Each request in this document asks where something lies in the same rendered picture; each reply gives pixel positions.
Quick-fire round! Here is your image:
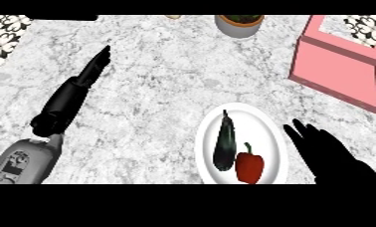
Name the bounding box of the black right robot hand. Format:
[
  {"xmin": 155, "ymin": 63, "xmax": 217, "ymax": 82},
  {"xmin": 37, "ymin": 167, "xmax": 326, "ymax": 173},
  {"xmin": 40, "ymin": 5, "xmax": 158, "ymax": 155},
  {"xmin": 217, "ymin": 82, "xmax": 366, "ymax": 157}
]
[{"xmin": 282, "ymin": 118, "xmax": 376, "ymax": 185}]

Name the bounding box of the red bell pepper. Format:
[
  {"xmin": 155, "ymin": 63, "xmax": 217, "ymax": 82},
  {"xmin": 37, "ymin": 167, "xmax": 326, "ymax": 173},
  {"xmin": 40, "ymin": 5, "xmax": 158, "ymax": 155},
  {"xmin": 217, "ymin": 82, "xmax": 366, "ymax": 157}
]
[{"xmin": 233, "ymin": 141, "xmax": 266, "ymax": 185}]

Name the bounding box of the white oval plate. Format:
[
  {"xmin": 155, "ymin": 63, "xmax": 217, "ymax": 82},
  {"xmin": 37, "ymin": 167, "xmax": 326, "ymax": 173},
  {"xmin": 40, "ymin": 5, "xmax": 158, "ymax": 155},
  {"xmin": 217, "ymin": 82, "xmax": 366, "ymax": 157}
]
[{"xmin": 193, "ymin": 102, "xmax": 291, "ymax": 185}]

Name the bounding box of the pink cardboard box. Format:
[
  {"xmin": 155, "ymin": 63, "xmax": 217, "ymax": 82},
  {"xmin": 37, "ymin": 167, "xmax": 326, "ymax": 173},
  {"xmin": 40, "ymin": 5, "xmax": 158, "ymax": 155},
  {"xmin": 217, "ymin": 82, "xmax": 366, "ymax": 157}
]
[{"xmin": 288, "ymin": 14, "xmax": 376, "ymax": 114}]

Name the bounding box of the dark green eggplant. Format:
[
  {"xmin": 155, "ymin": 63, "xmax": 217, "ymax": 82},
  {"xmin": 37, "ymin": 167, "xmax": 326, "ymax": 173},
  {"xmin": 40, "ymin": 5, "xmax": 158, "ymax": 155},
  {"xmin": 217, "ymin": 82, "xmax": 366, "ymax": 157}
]
[{"xmin": 211, "ymin": 109, "xmax": 238, "ymax": 172}]

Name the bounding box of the grey plant pot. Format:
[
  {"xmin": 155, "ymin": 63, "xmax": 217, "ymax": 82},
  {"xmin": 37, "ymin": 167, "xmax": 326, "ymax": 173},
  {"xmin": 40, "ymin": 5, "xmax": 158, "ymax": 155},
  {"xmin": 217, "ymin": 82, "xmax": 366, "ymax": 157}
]
[{"xmin": 213, "ymin": 14, "xmax": 266, "ymax": 39}]

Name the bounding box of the black appliance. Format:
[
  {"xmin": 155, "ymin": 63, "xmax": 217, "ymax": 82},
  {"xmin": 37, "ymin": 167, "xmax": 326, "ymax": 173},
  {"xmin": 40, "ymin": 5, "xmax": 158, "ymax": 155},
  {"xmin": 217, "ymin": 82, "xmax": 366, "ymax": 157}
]
[{"xmin": 25, "ymin": 14, "xmax": 100, "ymax": 22}]

